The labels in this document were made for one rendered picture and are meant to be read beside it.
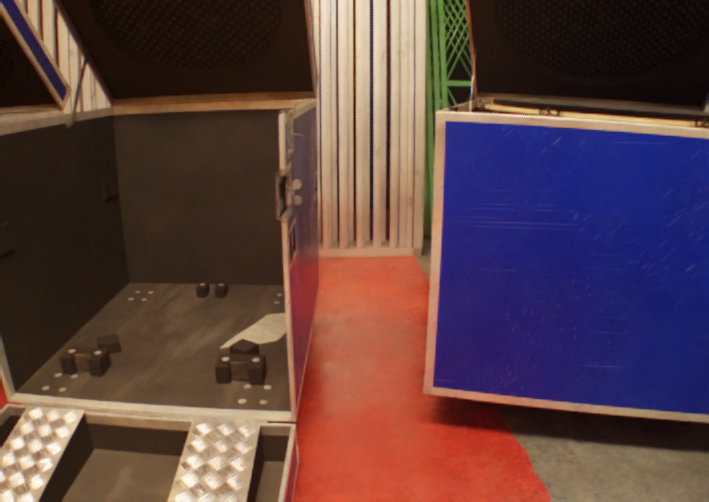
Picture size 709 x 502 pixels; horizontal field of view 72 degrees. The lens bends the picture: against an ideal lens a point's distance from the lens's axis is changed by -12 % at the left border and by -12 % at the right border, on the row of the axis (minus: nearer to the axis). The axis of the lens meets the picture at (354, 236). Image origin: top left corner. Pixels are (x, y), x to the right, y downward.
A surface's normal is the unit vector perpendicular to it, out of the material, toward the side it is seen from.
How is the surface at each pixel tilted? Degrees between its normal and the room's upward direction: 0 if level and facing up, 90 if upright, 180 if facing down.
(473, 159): 90
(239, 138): 90
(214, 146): 90
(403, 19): 87
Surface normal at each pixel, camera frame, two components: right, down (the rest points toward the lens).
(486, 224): -0.29, 0.26
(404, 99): 0.07, 0.23
